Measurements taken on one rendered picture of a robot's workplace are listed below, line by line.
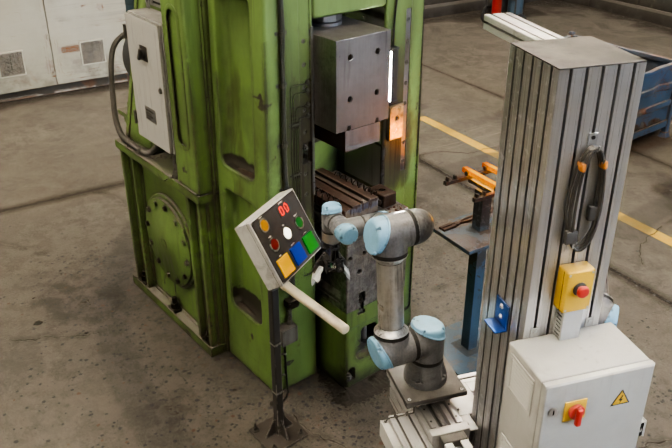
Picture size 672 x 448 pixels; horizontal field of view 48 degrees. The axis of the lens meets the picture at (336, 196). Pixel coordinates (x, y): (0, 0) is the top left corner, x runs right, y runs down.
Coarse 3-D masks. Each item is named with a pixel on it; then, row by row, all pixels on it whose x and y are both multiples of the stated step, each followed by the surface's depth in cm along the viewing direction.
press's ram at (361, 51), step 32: (320, 32) 317; (352, 32) 317; (384, 32) 319; (320, 64) 317; (352, 64) 314; (384, 64) 326; (320, 96) 323; (352, 96) 321; (384, 96) 333; (352, 128) 327
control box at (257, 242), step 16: (288, 192) 311; (272, 208) 300; (240, 224) 292; (256, 224) 290; (272, 224) 297; (288, 224) 305; (304, 224) 313; (256, 240) 288; (288, 240) 302; (256, 256) 292; (272, 256) 292; (272, 272) 291; (272, 288) 295
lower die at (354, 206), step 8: (320, 168) 381; (328, 176) 371; (336, 176) 373; (320, 184) 365; (328, 184) 364; (344, 184) 363; (320, 192) 360; (328, 192) 357; (336, 192) 357; (344, 192) 355; (360, 192) 357; (368, 192) 357; (320, 200) 355; (344, 200) 350; (352, 200) 350; (360, 200) 348; (368, 200) 350; (376, 200) 353; (344, 208) 345; (352, 208) 345; (360, 208) 348; (368, 208) 352; (376, 208) 355; (352, 216) 347
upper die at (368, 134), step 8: (320, 128) 339; (360, 128) 330; (368, 128) 333; (376, 128) 336; (320, 136) 341; (328, 136) 336; (336, 136) 331; (344, 136) 327; (352, 136) 329; (360, 136) 332; (368, 136) 335; (376, 136) 338; (336, 144) 333; (344, 144) 328; (352, 144) 331; (360, 144) 334; (368, 144) 337
